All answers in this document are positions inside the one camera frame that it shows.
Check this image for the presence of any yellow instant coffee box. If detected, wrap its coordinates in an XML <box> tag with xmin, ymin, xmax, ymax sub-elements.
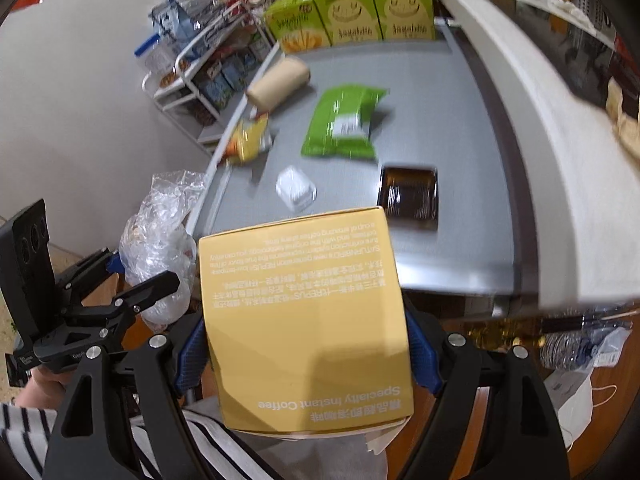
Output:
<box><xmin>198</xmin><ymin>206</ymin><xmax>416</xmax><ymax>456</ymax></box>

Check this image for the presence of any small white plastic container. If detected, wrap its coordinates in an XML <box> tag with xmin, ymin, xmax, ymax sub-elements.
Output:
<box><xmin>275</xmin><ymin>166</ymin><xmax>317</xmax><ymax>212</ymax></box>

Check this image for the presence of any person's left forearm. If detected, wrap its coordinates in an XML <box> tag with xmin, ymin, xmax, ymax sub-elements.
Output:
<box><xmin>0</xmin><ymin>370</ymin><xmax>77</xmax><ymax>480</ymax></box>

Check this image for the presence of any white wire rack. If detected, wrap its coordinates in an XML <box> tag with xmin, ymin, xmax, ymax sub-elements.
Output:
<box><xmin>141</xmin><ymin>0</ymin><xmax>281</xmax><ymax>147</ymax></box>

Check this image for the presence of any striped shirt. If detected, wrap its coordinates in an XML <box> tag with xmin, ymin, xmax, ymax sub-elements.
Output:
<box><xmin>127</xmin><ymin>402</ymin><xmax>283</xmax><ymax>480</ymax></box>

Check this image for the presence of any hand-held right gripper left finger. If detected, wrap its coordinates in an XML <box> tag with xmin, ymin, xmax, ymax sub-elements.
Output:
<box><xmin>42</xmin><ymin>310</ymin><xmax>221</xmax><ymax>480</ymax></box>

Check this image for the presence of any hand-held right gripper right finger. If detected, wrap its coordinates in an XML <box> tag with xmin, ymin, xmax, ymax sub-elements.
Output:
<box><xmin>400</xmin><ymin>305</ymin><xmax>571</xmax><ymax>480</ymax></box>

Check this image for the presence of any clear container with blue lid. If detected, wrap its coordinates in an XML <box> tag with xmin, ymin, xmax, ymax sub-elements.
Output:
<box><xmin>134</xmin><ymin>35</ymin><xmax>177</xmax><ymax>77</ymax></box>

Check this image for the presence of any pile of golden packets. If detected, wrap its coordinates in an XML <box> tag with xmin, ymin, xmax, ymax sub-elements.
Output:
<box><xmin>470</xmin><ymin>317</ymin><xmax>543</xmax><ymax>356</ymax></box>

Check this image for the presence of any row of blue packets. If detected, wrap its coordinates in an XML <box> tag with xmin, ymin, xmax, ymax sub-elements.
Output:
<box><xmin>197</xmin><ymin>42</ymin><xmax>271</xmax><ymax>110</ymax></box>

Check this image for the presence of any beige paper-wrapped roll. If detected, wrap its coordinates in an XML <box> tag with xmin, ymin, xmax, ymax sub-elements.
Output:
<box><xmin>246</xmin><ymin>56</ymin><xmax>311</xmax><ymax>111</ymax></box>

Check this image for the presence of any clear plastic bottle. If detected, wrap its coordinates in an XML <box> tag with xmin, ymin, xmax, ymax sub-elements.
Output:
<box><xmin>540</xmin><ymin>327</ymin><xmax>631</xmax><ymax>372</ymax></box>

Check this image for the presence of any dark brown plastic tray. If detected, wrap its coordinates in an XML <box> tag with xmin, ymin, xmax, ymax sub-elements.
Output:
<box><xmin>378</xmin><ymin>164</ymin><xmax>441</xmax><ymax>232</ymax></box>

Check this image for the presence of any white face mask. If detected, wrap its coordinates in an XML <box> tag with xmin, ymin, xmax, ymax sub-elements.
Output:
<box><xmin>545</xmin><ymin>367</ymin><xmax>622</xmax><ymax>450</ymax></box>

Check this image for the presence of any clear blue plastic container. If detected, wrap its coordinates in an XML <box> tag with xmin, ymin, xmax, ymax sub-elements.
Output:
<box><xmin>150</xmin><ymin>0</ymin><xmax>202</xmax><ymax>43</ymax></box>

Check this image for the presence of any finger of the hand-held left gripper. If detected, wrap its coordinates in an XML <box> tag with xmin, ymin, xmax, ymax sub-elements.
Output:
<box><xmin>54</xmin><ymin>247</ymin><xmax>122</xmax><ymax>307</ymax></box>
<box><xmin>65</xmin><ymin>271</ymin><xmax>182</xmax><ymax>357</ymax></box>

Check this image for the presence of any white counter ledge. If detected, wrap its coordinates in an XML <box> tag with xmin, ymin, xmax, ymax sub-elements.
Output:
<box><xmin>407</xmin><ymin>0</ymin><xmax>640</xmax><ymax>311</ymax></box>

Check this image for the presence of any green snack box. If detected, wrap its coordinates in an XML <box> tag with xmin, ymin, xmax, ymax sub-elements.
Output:
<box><xmin>371</xmin><ymin>0</ymin><xmax>436</xmax><ymax>42</ymax></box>
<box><xmin>263</xmin><ymin>0</ymin><xmax>331</xmax><ymax>53</ymax></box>
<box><xmin>314</xmin><ymin>0</ymin><xmax>385</xmax><ymax>47</ymax></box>

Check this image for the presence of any clear crumpled plastic bag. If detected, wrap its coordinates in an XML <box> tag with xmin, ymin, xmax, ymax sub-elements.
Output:
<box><xmin>119</xmin><ymin>170</ymin><xmax>208</xmax><ymax>323</ymax></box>

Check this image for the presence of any yellow snack wrapper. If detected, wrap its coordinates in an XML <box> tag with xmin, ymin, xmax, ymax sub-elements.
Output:
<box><xmin>223</xmin><ymin>115</ymin><xmax>275</xmax><ymax>166</ymax></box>

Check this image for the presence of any green snack packet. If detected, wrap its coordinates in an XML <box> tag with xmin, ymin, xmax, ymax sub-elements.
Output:
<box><xmin>300</xmin><ymin>85</ymin><xmax>390</xmax><ymax>161</ymax></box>

